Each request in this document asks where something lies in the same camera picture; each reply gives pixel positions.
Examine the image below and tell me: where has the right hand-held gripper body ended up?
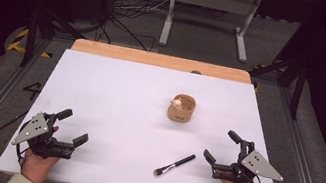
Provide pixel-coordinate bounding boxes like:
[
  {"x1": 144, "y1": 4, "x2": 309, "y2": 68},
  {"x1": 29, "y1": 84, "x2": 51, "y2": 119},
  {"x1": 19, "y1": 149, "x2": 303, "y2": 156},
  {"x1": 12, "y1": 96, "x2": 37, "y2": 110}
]
[{"x1": 209, "y1": 135, "x2": 290, "y2": 183}]

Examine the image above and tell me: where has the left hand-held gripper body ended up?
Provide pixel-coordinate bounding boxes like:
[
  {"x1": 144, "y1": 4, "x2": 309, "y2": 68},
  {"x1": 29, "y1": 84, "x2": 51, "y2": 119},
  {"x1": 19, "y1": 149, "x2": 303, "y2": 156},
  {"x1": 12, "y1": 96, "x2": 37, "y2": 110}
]
[{"x1": 9, "y1": 107, "x2": 80, "y2": 163}]

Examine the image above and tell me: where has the person's left hand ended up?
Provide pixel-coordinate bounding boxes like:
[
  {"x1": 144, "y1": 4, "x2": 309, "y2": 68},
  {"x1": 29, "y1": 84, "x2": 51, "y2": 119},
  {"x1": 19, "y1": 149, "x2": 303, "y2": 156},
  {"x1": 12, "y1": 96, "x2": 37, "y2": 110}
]
[{"x1": 18, "y1": 147, "x2": 63, "y2": 183}]

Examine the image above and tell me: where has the black makeup brush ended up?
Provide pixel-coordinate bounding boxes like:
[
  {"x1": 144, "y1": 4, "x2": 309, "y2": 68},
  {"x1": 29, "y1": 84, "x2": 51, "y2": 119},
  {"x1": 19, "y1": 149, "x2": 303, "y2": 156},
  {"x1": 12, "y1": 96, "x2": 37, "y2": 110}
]
[{"x1": 152, "y1": 148, "x2": 197, "y2": 183}]

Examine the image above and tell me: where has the round wooden container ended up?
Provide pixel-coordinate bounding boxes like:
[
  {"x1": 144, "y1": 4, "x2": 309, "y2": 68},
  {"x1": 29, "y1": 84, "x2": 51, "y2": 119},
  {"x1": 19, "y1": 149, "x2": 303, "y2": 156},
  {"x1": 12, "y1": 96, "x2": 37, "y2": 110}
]
[{"x1": 165, "y1": 91, "x2": 199, "y2": 125}]

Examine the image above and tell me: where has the white table cover board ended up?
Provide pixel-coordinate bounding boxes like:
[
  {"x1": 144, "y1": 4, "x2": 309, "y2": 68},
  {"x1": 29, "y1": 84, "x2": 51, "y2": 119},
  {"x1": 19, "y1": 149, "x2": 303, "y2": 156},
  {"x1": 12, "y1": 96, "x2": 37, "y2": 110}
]
[{"x1": 0, "y1": 39, "x2": 301, "y2": 183}]

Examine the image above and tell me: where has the small pale toy figure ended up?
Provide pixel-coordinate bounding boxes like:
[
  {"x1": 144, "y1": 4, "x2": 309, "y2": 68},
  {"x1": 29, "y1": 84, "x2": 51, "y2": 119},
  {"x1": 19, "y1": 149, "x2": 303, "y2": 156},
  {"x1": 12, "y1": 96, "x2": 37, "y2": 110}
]
[{"x1": 170, "y1": 95, "x2": 185, "y2": 110}]

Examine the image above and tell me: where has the black tripod stand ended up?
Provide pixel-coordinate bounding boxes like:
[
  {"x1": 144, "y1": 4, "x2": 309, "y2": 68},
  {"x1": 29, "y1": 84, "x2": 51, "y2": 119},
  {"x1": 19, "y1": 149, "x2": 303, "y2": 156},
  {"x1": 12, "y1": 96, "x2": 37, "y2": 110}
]
[
  {"x1": 241, "y1": 36, "x2": 313, "y2": 122},
  {"x1": 16, "y1": 0, "x2": 94, "y2": 78}
]

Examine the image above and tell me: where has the grey metal stand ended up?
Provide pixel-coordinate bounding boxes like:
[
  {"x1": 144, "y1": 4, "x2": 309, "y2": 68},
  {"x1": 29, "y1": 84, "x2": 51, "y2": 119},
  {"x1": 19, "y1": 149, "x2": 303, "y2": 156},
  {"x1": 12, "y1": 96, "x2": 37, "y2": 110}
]
[{"x1": 157, "y1": 0, "x2": 263, "y2": 65}]

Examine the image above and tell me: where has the bundle of floor cables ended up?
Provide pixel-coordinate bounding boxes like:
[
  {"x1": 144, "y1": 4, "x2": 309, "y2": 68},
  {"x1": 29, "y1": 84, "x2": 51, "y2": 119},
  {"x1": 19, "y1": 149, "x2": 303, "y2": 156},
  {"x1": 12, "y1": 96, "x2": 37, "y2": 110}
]
[{"x1": 96, "y1": 0, "x2": 172, "y2": 55}]

